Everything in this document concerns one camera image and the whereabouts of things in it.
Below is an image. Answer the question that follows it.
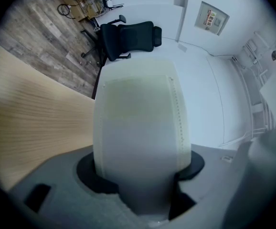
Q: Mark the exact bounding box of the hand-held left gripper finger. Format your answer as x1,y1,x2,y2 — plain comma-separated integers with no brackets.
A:
93,57,192,221

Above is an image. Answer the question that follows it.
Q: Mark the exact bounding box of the black office chair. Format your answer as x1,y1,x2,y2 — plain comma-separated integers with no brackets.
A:
80,14,163,68

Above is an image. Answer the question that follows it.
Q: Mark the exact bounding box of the white door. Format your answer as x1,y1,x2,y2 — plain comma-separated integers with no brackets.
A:
206,55,252,147

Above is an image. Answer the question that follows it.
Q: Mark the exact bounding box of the wooden table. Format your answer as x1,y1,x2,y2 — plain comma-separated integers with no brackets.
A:
0,43,97,192

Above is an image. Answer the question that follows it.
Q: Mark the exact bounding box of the cardboard box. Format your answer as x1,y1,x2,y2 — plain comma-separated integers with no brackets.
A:
67,0,92,23

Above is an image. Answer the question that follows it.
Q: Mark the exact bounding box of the white metal shelf frame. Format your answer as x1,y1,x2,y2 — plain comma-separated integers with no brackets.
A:
232,31,276,138

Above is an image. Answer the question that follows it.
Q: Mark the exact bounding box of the white wall pillar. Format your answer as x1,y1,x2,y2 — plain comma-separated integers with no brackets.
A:
173,0,191,42

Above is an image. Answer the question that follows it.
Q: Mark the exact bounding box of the grey wall electrical panel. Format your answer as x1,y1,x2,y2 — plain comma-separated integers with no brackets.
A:
194,0,230,36

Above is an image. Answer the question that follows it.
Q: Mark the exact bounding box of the white wire rack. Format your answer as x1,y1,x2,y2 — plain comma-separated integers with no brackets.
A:
79,0,110,19

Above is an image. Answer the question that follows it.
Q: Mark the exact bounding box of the black coiled cable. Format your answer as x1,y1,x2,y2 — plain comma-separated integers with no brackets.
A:
57,3,76,19

